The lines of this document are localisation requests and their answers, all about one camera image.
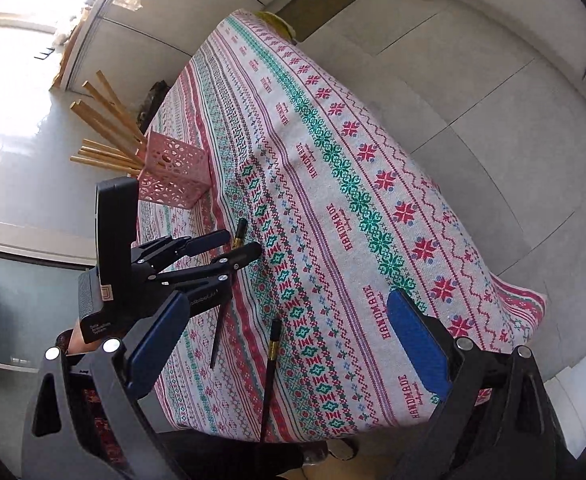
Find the patterned striped tablecloth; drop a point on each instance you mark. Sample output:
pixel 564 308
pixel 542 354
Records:
pixel 348 160

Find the dark floor mat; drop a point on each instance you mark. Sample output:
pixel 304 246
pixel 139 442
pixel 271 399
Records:
pixel 323 0

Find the black trash bin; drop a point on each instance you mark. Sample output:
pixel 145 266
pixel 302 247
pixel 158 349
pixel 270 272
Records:
pixel 153 102

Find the black chopstick with gold band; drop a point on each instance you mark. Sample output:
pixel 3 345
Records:
pixel 272 355
pixel 238 235

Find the black wall hooks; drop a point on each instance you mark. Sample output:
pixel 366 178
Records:
pixel 44 53

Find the person's left forearm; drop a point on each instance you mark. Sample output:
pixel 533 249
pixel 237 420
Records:
pixel 79 341

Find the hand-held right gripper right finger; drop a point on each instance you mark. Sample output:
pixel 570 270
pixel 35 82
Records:
pixel 415 340

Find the yellow stool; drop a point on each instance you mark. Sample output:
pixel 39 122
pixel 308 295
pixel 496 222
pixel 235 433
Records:
pixel 278 22

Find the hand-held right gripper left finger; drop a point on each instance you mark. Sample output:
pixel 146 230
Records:
pixel 155 340

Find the pink perforated plastic basket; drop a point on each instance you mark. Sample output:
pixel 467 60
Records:
pixel 173 180

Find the bundle of wooden chopsticks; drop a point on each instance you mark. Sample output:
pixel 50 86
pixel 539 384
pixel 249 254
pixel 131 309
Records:
pixel 108 156

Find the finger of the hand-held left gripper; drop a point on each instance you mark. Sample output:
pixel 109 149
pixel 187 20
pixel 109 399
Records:
pixel 223 262
pixel 188 246

